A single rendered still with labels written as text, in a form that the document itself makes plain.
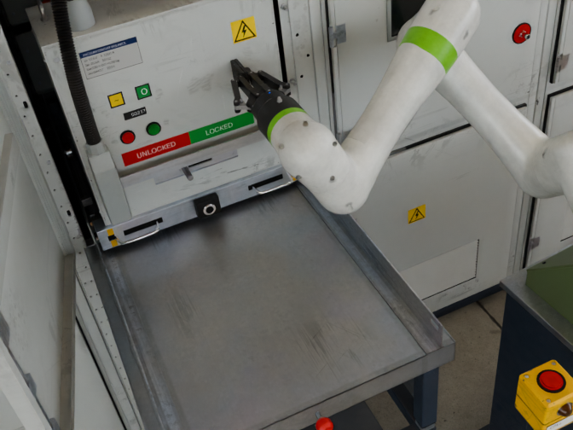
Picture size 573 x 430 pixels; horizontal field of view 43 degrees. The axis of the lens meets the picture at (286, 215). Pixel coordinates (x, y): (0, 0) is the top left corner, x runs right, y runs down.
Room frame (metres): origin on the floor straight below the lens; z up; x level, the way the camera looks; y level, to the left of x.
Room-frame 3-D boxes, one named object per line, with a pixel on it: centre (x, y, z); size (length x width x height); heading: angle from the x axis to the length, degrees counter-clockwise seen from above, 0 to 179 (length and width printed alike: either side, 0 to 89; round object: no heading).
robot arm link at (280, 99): (1.20, -0.02, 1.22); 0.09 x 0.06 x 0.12; 109
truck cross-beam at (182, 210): (1.42, 0.20, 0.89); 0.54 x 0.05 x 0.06; 109
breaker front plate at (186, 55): (1.41, 0.19, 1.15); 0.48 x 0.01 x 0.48; 109
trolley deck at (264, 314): (1.13, 0.10, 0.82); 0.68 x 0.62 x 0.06; 19
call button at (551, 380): (0.75, -0.42, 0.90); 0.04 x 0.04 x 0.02
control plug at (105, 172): (1.27, 0.37, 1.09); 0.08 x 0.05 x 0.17; 19
